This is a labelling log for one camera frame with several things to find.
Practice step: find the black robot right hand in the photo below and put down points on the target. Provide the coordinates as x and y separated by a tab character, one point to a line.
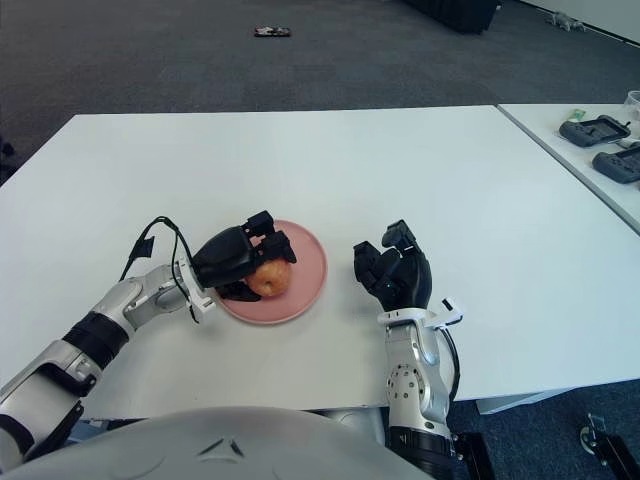
400	280

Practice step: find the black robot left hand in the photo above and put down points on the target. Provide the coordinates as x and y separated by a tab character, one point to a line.
222	257

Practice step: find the red yellow apple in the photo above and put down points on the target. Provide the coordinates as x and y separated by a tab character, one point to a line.
272	280

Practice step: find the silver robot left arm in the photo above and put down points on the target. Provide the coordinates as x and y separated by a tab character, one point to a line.
110	320

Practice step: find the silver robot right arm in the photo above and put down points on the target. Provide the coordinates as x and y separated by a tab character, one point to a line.
412	370

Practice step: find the pink round plate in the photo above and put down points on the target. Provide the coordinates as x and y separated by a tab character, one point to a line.
305	285

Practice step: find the grey robot torso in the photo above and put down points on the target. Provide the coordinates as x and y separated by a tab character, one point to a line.
200	445

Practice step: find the small dark floor object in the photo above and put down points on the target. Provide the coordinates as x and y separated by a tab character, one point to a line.
272	31

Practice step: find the green small packet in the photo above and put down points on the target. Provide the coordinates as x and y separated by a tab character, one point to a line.
577	114

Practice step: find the grey handheld controller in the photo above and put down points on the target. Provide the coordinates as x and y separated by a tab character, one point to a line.
592	131
620	166

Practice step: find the black caster wheel stand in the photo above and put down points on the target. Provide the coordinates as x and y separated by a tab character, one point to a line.
607	445

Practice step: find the black box furniture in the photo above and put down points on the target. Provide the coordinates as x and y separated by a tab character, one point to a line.
452	15

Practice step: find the clear plastic cup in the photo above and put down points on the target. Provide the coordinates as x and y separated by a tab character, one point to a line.
634	101

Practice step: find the grey floor clutter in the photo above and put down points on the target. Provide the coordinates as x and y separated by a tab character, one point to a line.
566	21

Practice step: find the black metal bracket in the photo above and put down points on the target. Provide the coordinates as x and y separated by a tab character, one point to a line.
472	457

